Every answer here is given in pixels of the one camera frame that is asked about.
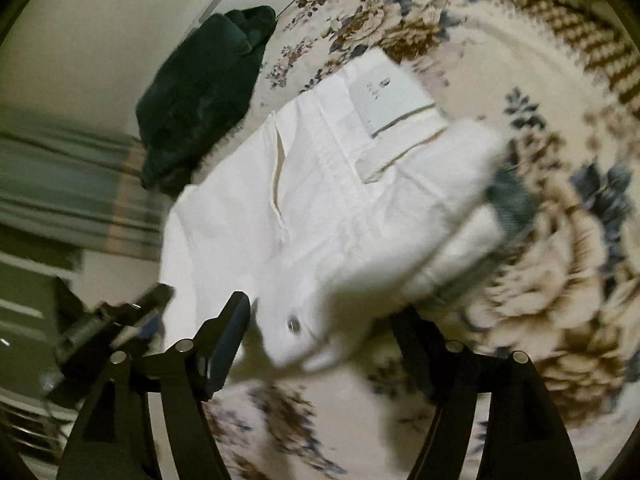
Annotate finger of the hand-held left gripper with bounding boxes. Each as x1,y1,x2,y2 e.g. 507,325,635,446
107,283,176,348

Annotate bed with floral sheet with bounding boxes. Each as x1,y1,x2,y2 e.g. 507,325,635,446
200,0,640,480

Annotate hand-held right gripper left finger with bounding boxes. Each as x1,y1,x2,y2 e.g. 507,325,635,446
57,291,251,480

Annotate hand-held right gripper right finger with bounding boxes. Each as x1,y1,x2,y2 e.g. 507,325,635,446
387,306,584,480

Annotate dark green blanket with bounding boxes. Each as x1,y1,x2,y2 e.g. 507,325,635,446
135,5,279,197

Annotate green striped curtain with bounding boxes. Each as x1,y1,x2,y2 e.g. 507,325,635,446
0,129,172,262

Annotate white pants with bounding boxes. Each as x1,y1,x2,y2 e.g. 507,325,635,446
159,47,507,374

